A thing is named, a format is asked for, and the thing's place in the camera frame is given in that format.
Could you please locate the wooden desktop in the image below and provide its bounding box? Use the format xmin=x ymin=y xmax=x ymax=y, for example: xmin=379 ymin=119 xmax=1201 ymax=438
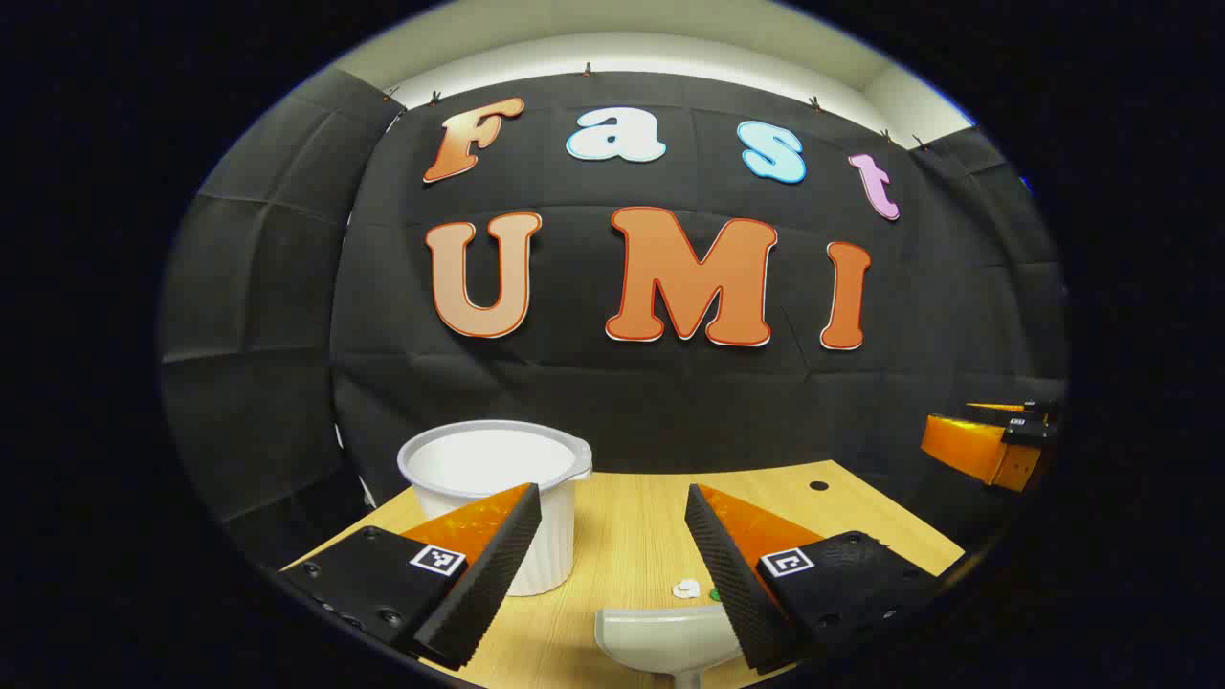
xmin=282 ymin=460 xmax=966 ymax=689

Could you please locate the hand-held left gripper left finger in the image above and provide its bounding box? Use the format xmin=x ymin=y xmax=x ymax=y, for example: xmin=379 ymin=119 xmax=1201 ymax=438
xmin=278 ymin=481 xmax=543 ymax=671

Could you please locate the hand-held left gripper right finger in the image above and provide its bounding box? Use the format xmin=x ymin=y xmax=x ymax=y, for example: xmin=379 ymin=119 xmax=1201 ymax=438
xmin=683 ymin=483 xmax=948 ymax=676

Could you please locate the white ribbed garbage bin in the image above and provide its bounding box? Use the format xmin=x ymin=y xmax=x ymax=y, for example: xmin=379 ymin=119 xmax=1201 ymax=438
xmin=397 ymin=419 xmax=593 ymax=597

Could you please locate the white plastic dustpan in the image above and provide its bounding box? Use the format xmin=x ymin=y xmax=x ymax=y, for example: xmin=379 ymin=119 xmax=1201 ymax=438
xmin=594 ymin=605 xmax=746 ymax=689

